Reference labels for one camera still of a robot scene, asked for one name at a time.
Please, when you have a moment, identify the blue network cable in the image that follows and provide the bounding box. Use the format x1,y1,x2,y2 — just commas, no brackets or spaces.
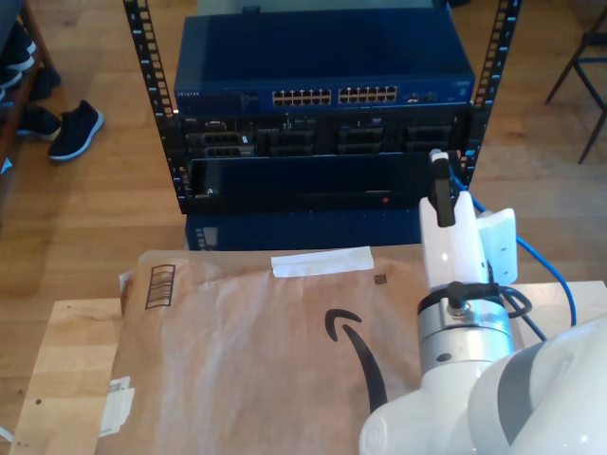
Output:
448,173,579,328

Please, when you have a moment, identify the white tape strip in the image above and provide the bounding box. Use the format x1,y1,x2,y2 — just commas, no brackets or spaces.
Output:
270,246,375,279

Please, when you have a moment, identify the black rack server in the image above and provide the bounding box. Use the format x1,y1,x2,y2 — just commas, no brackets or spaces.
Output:
179,112,470,157

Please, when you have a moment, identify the blue box under rack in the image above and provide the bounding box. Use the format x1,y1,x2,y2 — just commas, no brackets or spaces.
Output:
183,208,424,252

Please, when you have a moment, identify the dark metal chair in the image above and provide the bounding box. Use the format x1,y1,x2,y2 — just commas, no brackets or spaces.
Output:
543,7,607,166

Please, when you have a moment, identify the brown paper mailing envelope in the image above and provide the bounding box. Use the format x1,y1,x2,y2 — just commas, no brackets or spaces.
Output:
97,242,428,455

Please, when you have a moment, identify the white crumpled paper label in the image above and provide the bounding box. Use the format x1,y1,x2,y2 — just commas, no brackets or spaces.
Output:
101,376,137,435

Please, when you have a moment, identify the dark sneaker white sole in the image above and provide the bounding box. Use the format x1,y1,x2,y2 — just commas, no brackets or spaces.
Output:
16,104,62,142
46,99,105,163
0,21,37,72
0,65,23,91

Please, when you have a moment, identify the dark shoe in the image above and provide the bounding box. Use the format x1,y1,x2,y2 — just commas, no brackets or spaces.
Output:
28,65,62,101

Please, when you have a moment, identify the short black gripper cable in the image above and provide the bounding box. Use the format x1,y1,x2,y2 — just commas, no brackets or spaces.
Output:
447,280,532,319

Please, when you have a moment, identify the long black camera cable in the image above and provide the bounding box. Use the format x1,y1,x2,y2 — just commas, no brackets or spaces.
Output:
519,310,550,343

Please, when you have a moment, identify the blue network switch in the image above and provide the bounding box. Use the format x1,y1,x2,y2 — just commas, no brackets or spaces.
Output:
173,9,477,115

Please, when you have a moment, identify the black perforated rack frame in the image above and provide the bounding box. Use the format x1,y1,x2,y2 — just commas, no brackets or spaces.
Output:
122,0,523,214

